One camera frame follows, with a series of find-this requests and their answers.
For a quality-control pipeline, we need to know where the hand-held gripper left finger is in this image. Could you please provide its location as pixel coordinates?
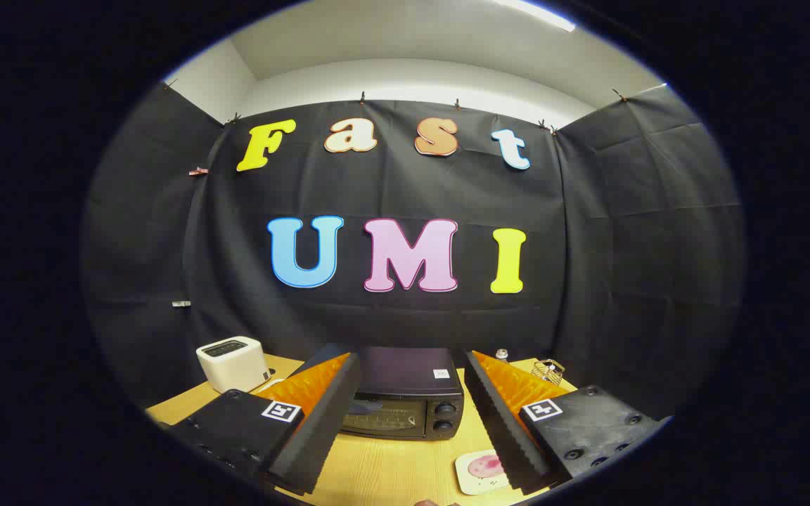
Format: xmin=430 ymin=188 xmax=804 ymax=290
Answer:
xmin=164 ymin=351 xmax=362 ymax=495

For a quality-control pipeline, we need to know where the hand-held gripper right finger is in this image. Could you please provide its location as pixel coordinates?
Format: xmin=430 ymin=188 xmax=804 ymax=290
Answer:
xmin=463 ymin=350 xmax=661 ymax=495

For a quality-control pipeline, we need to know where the pink ham slice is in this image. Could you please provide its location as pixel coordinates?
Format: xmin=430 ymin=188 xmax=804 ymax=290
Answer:
xmin=468 ymin=455 xmax=504 ymax=480

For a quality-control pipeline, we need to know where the cream food tray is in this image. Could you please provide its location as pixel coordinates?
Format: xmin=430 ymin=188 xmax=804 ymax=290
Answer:
xmin=455 ymin=450 xmax=511 ymax=495

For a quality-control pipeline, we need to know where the black toaster oven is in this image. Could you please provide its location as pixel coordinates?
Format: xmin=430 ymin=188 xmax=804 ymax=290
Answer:
xmin=292 ymin=343 xmax=465 ymax=441

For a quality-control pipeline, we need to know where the white toaster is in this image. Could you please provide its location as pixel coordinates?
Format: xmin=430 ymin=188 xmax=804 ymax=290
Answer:
xmin=196 ymin=337 xmax=271 ymax=394

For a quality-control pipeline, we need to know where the metal wire basket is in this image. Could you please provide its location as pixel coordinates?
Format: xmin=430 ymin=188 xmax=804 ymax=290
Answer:
xmin=532 ymin=358 xmax=566 ymax=386

